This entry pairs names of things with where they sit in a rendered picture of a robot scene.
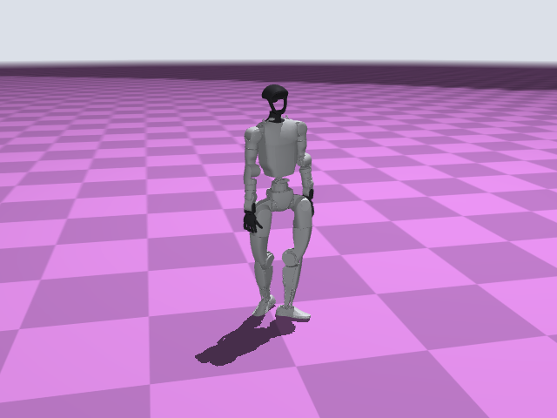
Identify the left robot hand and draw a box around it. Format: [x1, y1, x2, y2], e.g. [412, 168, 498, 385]
[303, 189, 314, 216]

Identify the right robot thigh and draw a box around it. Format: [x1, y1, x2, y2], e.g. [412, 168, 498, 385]
[250, 198, 274, 268]

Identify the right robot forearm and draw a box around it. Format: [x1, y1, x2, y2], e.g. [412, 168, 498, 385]
[244, 165, 257, 212]

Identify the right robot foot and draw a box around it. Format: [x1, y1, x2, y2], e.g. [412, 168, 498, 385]
[252, 294, 276, 316]

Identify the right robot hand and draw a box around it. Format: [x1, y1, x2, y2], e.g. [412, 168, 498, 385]
[244, 203, 263, 233]

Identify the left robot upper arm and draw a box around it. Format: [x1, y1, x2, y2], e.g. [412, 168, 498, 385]
[293, 120, 312, 167]

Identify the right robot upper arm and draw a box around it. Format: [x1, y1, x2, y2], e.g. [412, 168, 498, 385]
[245, 125, 264, 177]

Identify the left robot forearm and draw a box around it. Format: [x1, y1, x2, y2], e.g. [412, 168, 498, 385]
[299, 163, 314, 197]

